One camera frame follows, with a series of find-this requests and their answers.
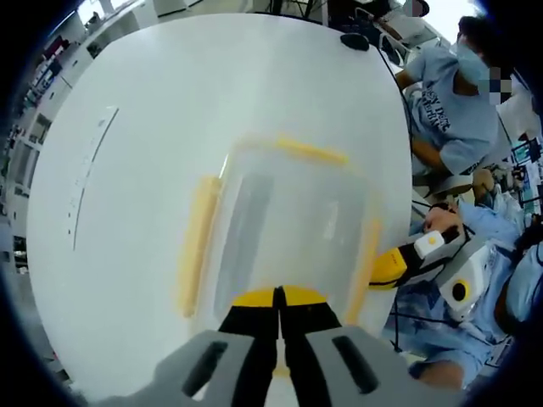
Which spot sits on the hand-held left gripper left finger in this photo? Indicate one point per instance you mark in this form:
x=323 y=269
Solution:
x=220 y=373

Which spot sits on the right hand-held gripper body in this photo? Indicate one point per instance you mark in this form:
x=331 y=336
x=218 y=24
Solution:
x=460 y=271

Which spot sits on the clear plastic container yellow rim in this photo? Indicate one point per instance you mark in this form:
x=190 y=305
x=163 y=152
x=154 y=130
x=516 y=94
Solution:
x=297 y=220

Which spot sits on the clear plastic storage box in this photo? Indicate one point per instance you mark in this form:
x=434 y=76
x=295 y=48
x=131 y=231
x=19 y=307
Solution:
x=225 y=254

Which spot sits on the person's right hand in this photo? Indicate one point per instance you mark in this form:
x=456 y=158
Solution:
x=434 y=220

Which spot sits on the black oval device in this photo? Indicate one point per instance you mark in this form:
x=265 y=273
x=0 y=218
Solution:
x=354 y=42

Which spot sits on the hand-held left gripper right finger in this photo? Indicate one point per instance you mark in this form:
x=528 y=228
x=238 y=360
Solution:
x=339 y=373

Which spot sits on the person's leg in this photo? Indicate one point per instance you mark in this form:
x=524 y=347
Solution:
x=437 y=373

